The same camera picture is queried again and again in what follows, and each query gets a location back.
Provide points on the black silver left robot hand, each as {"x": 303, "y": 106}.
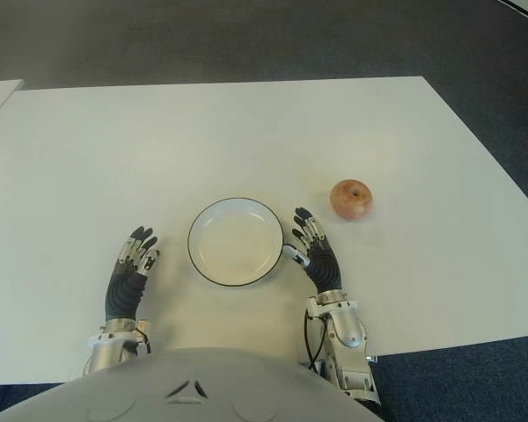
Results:
{"x": 123, "y": 290}

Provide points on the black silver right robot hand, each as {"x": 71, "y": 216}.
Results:
{"x": 324, "y": 268}

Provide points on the red yellow apple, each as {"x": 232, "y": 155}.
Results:
{"x": 349, "y": 202}

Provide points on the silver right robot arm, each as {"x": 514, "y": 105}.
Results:
{"x": 349, "y": 334}

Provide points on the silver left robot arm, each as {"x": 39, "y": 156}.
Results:
{"x": 105, "y": 347}

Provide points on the white plate with black rim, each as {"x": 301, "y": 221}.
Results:
{"x": 235, "y": 244}

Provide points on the grey robot torso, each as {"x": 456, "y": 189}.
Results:
{"x": 180, "y": 391}

